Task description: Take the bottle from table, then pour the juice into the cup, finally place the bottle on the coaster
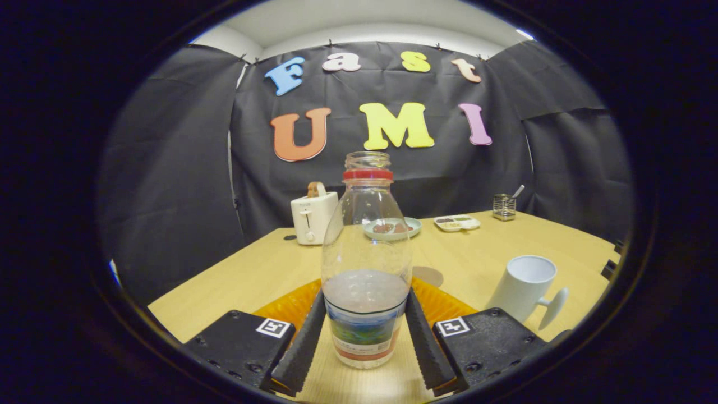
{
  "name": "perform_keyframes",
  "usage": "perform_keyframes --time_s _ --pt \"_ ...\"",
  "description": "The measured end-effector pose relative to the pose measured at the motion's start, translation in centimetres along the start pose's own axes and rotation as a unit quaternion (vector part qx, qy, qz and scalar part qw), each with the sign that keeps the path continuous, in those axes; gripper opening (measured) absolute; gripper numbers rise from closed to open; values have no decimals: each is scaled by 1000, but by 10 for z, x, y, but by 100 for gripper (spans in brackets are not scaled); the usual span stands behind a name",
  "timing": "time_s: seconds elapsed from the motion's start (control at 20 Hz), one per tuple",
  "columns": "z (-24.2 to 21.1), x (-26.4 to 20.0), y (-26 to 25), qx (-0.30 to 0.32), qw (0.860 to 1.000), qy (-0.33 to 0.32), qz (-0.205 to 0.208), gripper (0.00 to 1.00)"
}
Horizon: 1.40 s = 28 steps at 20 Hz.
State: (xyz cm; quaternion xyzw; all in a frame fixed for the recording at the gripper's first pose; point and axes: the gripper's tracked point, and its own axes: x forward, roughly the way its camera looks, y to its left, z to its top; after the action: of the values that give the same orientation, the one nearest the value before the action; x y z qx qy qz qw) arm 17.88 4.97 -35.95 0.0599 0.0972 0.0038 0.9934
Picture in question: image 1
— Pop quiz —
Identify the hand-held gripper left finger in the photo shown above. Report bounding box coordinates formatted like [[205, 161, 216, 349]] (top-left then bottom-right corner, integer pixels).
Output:
[[182, 279, 327, 396]]

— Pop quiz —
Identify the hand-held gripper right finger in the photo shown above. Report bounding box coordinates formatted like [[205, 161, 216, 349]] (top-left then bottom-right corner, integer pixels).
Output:
[[405, 276, 573, 396]]

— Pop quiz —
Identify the clear juice bottle red ring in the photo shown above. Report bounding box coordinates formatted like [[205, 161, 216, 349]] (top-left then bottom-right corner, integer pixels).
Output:
[[321, 151, 413, 369]]

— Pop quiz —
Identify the round brown coaster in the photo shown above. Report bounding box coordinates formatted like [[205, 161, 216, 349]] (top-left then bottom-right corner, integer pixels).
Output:
[[411, 266, 444, 288]]

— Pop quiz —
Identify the white cup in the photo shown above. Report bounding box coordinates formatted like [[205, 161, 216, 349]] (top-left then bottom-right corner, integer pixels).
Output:
[[485, 255, 569, 330]]

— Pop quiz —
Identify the wooden table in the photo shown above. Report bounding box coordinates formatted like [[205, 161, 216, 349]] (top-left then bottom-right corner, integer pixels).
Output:
[[147, 210, 622, 403]]

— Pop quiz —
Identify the pale green plate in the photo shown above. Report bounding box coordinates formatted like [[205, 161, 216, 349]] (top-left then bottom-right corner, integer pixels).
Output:
[[363, 217, 422, 242]]

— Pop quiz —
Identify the white divided snack tray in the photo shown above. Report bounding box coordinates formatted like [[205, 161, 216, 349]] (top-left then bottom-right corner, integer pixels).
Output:
[[433, 215, 481, 232]]

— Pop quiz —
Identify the white toaster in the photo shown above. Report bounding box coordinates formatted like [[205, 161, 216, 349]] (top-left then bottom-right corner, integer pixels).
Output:
[[290, 191, 340, 246]]

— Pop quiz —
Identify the black backdrop cloth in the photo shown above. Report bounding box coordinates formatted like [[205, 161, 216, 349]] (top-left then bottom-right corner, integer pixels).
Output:
[[95, 40, 634, 306]]

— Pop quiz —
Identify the wire mesh cutlery holder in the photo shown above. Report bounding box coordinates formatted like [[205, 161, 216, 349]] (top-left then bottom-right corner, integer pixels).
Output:
[[493, 194, 517, 221]]

